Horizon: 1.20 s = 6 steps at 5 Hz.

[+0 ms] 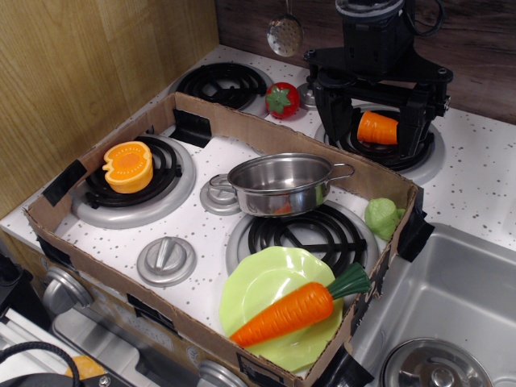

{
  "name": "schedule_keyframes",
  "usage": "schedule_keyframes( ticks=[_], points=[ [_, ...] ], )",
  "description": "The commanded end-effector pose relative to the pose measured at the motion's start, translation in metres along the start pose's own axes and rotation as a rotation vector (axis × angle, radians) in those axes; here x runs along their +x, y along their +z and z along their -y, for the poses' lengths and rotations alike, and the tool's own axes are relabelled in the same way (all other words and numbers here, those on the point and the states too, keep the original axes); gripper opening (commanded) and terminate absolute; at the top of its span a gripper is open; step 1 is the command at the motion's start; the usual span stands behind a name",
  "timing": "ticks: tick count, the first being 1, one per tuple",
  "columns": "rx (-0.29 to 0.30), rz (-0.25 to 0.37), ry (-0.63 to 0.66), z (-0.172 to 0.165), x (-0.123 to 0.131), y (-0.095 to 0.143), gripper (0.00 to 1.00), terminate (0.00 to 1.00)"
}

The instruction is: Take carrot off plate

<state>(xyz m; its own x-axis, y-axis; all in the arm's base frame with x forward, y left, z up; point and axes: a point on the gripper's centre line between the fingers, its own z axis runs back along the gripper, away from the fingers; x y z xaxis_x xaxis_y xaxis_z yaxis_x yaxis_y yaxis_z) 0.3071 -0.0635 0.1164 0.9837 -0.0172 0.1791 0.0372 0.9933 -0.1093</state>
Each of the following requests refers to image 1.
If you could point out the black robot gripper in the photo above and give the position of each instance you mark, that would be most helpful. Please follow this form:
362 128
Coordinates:
378 63

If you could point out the orange toy carrot green top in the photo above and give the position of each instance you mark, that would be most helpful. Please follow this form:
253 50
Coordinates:
304 307

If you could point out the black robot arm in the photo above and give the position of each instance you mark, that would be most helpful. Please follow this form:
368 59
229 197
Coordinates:
379 8

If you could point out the orange toy carrot piece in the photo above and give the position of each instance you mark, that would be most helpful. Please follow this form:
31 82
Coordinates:
377 129

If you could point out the light green plastic plate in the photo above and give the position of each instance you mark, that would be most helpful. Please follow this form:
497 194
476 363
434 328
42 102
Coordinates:
261 279

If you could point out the silver stove knob rear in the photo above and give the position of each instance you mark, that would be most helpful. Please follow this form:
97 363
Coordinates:
306 96

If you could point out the silver stove knob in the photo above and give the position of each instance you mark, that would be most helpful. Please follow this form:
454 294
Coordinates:
218 196
306 96
166 261

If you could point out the rear right black burner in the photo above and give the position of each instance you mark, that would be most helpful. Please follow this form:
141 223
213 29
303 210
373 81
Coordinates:
421 168

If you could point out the black burner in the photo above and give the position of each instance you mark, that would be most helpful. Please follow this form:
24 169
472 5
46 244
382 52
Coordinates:
421 168
332 233
238 86
95 203

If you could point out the red toy strawberry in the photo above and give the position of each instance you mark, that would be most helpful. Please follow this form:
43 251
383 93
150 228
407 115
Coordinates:
282 100

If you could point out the light green toy lettuce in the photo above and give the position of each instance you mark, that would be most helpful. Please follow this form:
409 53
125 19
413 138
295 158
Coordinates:
382 217

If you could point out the hanging metal slotted spoon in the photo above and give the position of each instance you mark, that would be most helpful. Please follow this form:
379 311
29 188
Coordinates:
285 34

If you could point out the small stainless steel pot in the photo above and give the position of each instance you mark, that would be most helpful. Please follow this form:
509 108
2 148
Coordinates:
282 185

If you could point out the front right black burner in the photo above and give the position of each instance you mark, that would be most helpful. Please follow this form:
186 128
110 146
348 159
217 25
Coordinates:
332 233

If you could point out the rear left black burner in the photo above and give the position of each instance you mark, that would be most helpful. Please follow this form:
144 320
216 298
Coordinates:
238 86

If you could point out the silver stove knob middle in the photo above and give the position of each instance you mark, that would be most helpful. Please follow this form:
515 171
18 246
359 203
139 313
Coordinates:
218 196

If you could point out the stainless steel sink basin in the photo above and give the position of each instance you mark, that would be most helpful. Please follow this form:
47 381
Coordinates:
459 289

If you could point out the orange toy pumpkin half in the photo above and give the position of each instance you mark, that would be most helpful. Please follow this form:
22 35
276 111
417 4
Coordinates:
128 167

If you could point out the silver stove knob front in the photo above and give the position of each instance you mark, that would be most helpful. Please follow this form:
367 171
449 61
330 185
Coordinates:
166 261

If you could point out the silver pot lid in sink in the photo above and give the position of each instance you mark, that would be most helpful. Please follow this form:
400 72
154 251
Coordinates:
432 362

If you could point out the front left black burner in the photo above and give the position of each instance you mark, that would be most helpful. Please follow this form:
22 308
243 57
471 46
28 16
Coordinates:
95 203

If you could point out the silver oven knob right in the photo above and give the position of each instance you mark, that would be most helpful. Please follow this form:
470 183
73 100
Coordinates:
212 374

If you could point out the silver oven knob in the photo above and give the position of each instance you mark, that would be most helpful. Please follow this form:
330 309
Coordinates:
64 292
212 374

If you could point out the brown cardboard fence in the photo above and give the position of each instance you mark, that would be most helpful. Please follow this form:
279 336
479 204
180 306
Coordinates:
104 257

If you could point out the silver oven knob left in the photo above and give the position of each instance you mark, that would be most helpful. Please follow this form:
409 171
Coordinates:
64 292

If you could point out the orange object bottom left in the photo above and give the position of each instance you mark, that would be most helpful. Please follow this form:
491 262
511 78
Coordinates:
87 367

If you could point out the silver oven door handle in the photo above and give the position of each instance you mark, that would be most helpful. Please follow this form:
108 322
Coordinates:
134 362

